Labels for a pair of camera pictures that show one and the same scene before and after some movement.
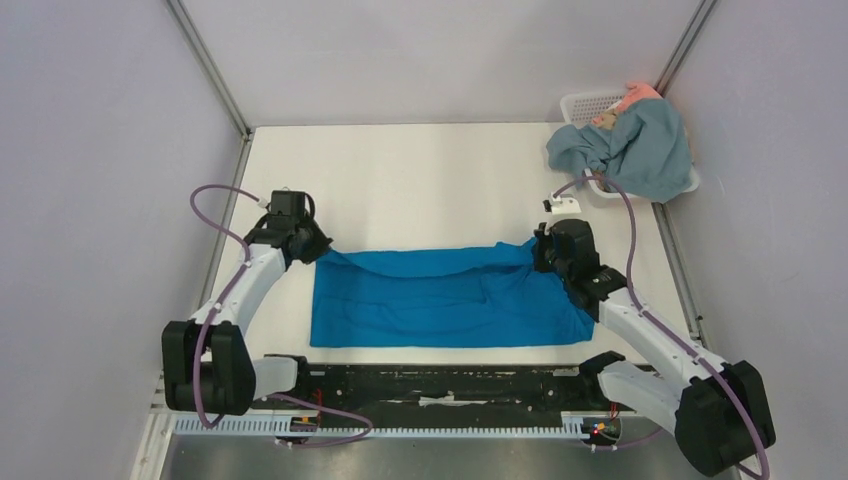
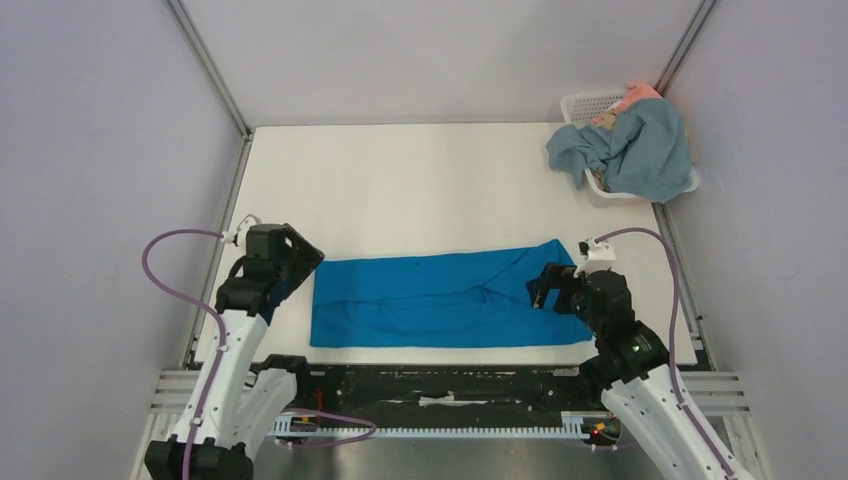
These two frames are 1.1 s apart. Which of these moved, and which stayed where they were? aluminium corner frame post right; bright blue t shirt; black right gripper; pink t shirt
Moved: black right gripper
Stayed: bright blue t shirt; pink t shirt; aluminium corner frame post right
